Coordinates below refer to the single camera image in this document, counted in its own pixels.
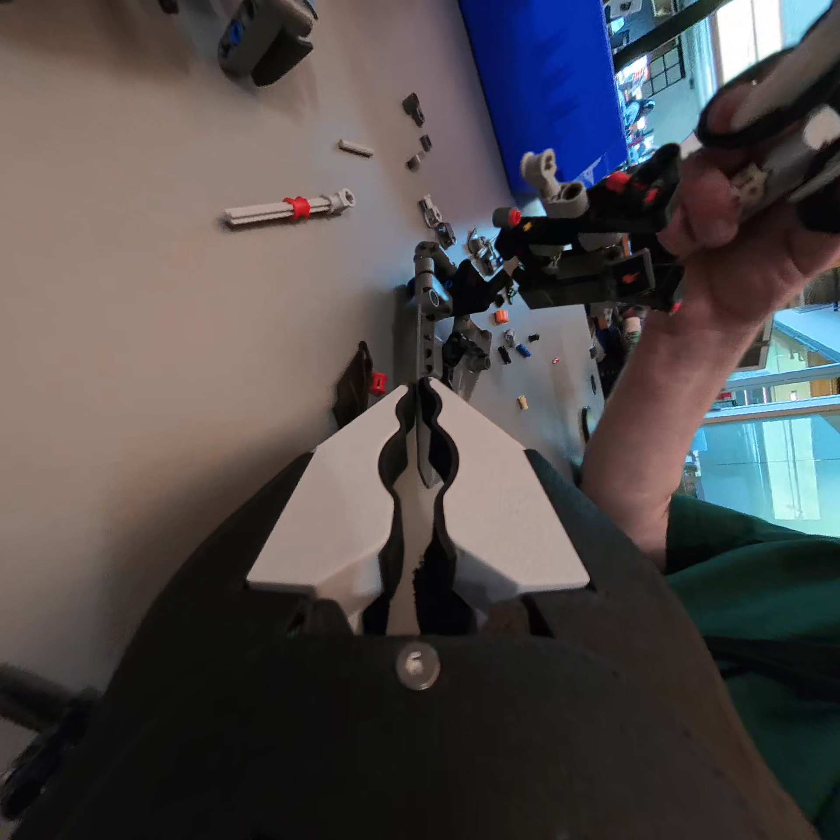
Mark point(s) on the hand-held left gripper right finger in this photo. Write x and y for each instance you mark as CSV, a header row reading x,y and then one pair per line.
x,y
505,525

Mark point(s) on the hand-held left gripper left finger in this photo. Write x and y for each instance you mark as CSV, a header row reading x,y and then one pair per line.
x,y
328,525

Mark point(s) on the black lego panel red pin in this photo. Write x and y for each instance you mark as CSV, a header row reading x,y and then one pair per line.
x,y
354,387

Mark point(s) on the grey blade lego assembly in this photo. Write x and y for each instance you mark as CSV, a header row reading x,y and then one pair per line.
x,y
426,341

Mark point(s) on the black lego door assembly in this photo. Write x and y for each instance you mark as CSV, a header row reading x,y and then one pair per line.
x,y
590,275

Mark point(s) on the person's right forearm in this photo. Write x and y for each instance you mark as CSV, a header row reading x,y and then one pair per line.
x,y
630,446

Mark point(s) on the grey lego axle red bush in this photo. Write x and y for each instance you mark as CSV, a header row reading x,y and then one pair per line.
x,y
275,210

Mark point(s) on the short light grey lego axle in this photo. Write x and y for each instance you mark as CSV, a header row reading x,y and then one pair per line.
x,y
356,148

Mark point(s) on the scattered loose lego pieces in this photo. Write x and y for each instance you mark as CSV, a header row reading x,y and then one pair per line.
x,y
415,108

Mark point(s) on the lego car chassis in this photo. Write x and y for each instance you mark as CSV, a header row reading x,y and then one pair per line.
x,y
262,39

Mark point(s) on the person's right hand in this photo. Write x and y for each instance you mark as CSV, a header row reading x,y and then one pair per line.
x,y
741,262

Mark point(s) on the person's green shirt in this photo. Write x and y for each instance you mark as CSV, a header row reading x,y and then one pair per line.
x,y
754,623

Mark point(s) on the blue plastic parts bin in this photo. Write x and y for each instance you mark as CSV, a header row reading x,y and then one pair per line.
x,y
544,98

